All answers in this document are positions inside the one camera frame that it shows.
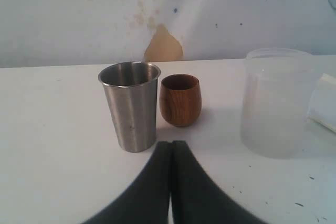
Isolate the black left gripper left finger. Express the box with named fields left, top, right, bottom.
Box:
left=85, top=141, right=172, bottom=223

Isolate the white rectangular tray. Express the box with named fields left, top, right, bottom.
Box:
left=307, top=73, right=335, bottom=133

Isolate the translucent plastic container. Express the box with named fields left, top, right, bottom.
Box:
left=240, top=48, right=319, bottom=159

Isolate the stainless steel cup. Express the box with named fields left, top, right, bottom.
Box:
left=98, top=61, right=161, bottom=152

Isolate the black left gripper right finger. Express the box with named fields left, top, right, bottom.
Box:
left=171, top=141, right=264, bottom=223

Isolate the brown wooden cup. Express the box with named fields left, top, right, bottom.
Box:
left=159, top=74, right=202, bottom=127

